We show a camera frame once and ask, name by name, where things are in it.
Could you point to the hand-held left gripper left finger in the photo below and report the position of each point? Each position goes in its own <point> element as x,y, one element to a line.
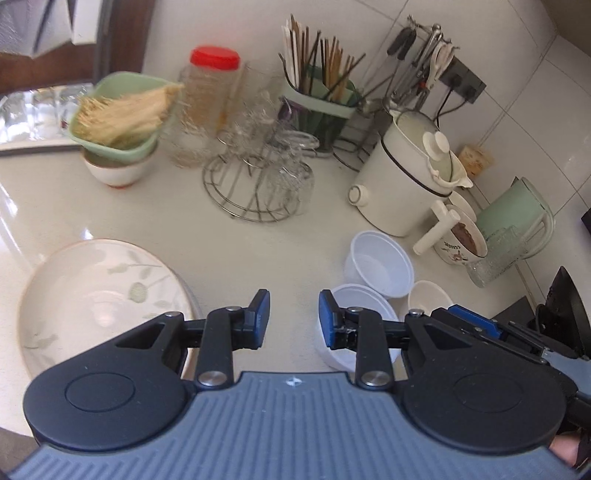
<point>261,318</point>

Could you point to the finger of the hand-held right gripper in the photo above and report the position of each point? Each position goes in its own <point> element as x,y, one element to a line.
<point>498,348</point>
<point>475,321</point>

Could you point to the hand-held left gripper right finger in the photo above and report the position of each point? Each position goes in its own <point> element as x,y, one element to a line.
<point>328,323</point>

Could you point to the light blue plastic bowl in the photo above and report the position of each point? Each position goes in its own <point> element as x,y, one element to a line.
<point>378,263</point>
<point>369,297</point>

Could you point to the white plastic bowl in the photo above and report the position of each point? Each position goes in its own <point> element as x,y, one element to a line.
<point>427,295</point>

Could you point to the leaf pattern ceramic plate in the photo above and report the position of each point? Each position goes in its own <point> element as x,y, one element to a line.
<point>92,300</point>

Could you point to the person's right hand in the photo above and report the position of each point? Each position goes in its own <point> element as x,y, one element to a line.
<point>564,450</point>

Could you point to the clear glass bottle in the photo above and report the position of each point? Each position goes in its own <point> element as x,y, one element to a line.
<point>496,263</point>

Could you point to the white coffee mug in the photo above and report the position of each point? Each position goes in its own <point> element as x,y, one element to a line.
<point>450,251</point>

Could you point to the small white ceramic bowl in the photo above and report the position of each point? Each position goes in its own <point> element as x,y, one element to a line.
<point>464,205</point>

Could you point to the pale green kettle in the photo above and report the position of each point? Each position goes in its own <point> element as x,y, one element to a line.
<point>512,207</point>

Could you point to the set of clear drinking glasses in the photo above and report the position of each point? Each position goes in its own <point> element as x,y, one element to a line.
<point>291,180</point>

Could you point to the white electric cooker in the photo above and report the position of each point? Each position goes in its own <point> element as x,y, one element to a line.
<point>397,184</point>

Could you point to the textured clear glass cup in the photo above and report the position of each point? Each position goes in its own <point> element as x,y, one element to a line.
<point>189,143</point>

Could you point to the green chopstick holder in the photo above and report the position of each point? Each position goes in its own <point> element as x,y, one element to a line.
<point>323,124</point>

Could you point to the white bowl with red foot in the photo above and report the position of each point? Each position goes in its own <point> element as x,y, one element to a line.
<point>117,173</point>

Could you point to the black power strip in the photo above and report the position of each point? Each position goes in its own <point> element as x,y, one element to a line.
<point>466,76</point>

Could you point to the enoki mushrooms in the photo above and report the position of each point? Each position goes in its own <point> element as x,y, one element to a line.
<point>120,115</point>

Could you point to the bundle of chopsticks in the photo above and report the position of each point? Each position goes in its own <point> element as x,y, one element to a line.
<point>304,60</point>

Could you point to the clear jar with red lid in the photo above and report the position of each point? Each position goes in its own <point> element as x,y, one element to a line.
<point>214,57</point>

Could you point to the green square bowl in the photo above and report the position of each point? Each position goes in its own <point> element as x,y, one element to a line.
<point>115,83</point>

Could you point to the metal tray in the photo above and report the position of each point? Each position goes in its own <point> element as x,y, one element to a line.
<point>41,115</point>

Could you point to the metal hook rail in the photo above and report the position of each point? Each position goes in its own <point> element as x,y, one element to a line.
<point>429,27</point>

